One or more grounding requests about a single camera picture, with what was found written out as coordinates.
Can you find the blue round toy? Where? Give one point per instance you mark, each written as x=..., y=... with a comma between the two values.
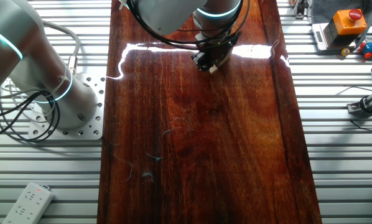
x=370, y=49

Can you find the pale wooden Jenga block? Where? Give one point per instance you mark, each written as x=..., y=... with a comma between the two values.
x=214, y=69

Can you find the white power strip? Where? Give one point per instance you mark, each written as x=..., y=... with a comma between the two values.
x=27, y=205

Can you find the orange emergency stop box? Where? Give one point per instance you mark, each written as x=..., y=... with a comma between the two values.
x=326, y=9
x=347, y=25

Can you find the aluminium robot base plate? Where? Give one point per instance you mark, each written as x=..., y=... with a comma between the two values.
x=92, y=130

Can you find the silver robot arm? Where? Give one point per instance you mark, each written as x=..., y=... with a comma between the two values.
x=80, y=102

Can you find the silver digital scale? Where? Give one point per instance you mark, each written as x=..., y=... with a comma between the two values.
x=319, y=35

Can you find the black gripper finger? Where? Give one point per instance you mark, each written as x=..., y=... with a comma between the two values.
x=201, y=62
x=225, y=57

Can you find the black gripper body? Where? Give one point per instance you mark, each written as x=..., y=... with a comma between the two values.
x=215, y=49

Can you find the dark red wooden board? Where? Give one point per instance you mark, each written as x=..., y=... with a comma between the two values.
x=189, y=140

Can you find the black clamp bracket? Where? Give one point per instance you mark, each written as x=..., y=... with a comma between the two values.
x=300, y=7

